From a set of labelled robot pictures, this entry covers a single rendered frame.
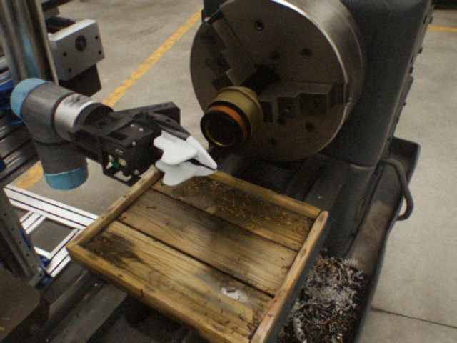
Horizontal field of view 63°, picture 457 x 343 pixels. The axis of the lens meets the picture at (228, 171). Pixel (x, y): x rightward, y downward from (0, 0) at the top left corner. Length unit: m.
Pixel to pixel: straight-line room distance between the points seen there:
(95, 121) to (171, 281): 0.28
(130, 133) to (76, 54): 0.43
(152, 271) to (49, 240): 1.10
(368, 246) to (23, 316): 0.93
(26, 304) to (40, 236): 1.25
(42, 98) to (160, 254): 0.31
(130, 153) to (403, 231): 1.69
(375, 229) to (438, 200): 1.10
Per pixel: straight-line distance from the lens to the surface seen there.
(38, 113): 0.65
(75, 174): 0.72
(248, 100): 0.60
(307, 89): 0.63
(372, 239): 1.20
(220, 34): 0.66
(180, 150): 0.51
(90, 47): 0.96
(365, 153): 0.88
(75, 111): 0.60
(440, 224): 2.17
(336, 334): 0.95
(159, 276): 0.64
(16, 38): 0.74
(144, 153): 0.55
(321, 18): 0.65
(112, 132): 0.53
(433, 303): 1.84
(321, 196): 0.80
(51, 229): 1.75
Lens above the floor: 1.40
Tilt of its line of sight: 40 degrees down
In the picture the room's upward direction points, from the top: straight up
